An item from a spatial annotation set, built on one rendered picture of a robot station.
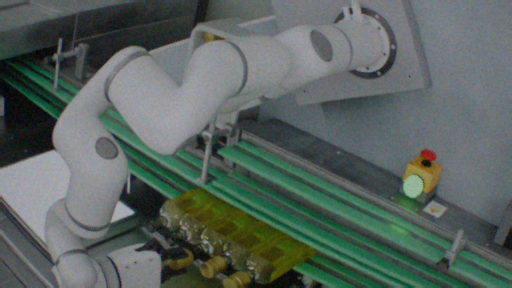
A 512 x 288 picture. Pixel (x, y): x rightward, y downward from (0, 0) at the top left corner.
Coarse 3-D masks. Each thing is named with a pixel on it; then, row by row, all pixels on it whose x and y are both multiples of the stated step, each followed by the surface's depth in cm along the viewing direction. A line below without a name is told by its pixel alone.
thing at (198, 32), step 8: (192, 32) 148; (200, 32) 149; (216, 32) 143; (224, 32) 143; (192, 40) 149; (200, 40) 150; (192, 48) 149; (184, 72) 152; (184, 80) 153; (232, 112) 155; (224, 120) 151; (232, 120) 147
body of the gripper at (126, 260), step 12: (120, 252) 109; (132, 252) 110; (144, 252) 110; (120, 264) 107; (132, 264) 108; (144, 264) 110; (156, 264) 111; (120, 276) 107; (132, 276) 109; (144, 276) 111; (156, 276) 113
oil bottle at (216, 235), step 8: (232, 216) 133; (240, 216) 133; (248, 216) 134; (216, 224) 129; (224, 224) 129; (232, 224) 130; (240, 224) 130; (248, 224) 131; (208, 232) 126; (216, 232) 126; (224, 232) 127; (232, 232) 127; (240, 232) 129; (200, 240) 126; (208, 240) 125; (216, 240) 124; (224, 240) 125; (216, 248) 124
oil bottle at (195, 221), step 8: (216, 200) 137; (200, 208) 133; (208, 208) 134; (216, 208) 134; (224, 208) 135; (232, 208) 135; (184, 216) 129; (192, 216) 130; (200, 216) 130; (208, 216) 131; (216, 216) 131; (224, 216) 133; (184, 224) 128; (192, 224) 127; (200, 224) 128; (208, 224) 129; (192, 232) 127; (200, 232) 128; (192, 240) 128
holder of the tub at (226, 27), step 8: (200, 24) 148; (208, 24) 148; (216, 24) 149; (224, 24) 151; (232, 24) 152; (232, 32) 145; (240, 32) 146; (248, 32) 147; (256, 32) 148; (240, 112) 147; (248, 112) 150; (256, 112) 153; (240, 120) 149; (256, 120) 154; (216, 128) 162; (224, 136) 158; (224, 144) 155
